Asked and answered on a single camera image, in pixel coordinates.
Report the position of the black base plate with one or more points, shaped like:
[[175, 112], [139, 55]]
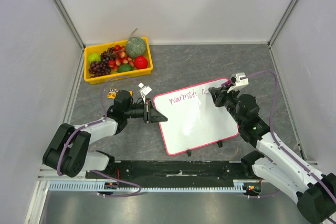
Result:
[[139, 169]]

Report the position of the green lime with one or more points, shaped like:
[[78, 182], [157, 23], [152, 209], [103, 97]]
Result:
[[124, 68]]

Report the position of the yellow plastic bin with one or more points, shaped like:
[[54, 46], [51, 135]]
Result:
[[102, 50]]

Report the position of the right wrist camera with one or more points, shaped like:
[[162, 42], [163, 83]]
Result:
[[238, 82]]

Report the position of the yellow snack packet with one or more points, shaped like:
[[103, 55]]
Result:
[[112, 93]]

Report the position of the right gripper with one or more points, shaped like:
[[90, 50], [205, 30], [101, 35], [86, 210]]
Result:
[[224, 96]]

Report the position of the light blue cable duct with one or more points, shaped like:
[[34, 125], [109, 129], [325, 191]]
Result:
[[238, 187]]

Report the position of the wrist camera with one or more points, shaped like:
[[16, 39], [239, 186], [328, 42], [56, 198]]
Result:
[[144, 90], [238, 82]]

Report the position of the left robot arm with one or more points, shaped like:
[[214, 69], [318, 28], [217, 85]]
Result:
[[67, 151]]

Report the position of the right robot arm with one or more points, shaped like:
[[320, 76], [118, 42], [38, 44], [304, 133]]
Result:
[[311, 190]]

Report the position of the green netted melon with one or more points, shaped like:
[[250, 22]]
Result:
[[135, 47]]

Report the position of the pink framed whiteboard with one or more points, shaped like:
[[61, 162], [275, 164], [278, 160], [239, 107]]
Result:
[[193, 121]]

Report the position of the white pink marker pen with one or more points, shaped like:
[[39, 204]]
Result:
[[226, 83]]

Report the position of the red apple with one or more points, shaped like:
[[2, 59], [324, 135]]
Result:
[[141, 62]]

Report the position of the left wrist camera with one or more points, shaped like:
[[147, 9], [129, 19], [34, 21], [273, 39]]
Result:
[[144, 90]]

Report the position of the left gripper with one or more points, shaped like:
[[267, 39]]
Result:
[[150, 114]]

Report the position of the dark purple grape bunch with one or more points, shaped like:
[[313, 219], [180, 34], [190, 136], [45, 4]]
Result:
[[99, 68]]

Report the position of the green apple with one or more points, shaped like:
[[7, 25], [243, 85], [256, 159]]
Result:
[[94, 57]]

